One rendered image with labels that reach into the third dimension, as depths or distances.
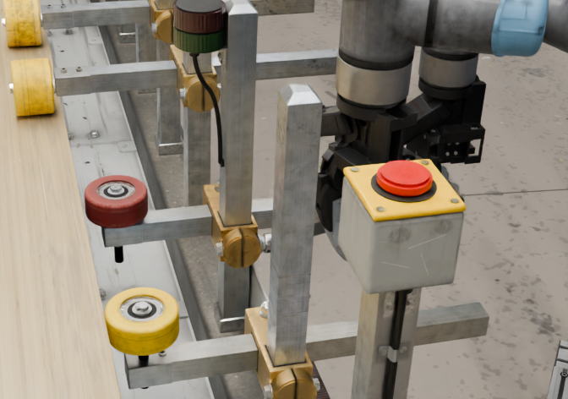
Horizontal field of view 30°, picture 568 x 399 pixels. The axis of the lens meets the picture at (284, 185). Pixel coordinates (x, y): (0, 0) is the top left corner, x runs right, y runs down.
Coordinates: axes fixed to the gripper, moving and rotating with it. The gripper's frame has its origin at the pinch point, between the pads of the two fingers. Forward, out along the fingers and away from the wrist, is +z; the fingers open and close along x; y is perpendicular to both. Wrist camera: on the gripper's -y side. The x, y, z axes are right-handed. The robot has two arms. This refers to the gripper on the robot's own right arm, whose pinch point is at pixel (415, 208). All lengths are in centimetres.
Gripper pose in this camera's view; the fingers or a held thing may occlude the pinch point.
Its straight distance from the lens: 149.1
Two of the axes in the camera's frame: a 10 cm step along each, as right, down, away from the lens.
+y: 9.6, -1.0, 2.5
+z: -0.4, 8.6, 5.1
